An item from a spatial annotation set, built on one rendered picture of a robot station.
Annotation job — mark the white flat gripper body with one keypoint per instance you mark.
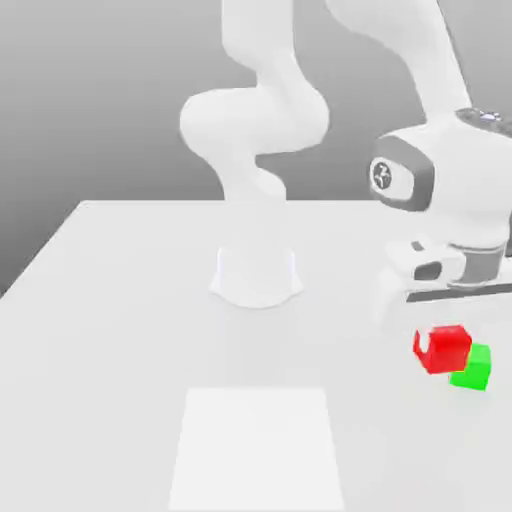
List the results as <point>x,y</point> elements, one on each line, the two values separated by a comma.
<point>448,312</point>

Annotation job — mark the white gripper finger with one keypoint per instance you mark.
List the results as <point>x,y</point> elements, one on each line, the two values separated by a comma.
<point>424,340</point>

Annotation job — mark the small red cube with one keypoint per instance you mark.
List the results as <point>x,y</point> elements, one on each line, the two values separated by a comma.
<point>448,352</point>

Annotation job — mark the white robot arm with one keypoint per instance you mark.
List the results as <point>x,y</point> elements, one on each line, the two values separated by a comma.
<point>256,120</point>

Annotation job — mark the small green cube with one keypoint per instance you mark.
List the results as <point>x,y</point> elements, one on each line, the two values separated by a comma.
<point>476,372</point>

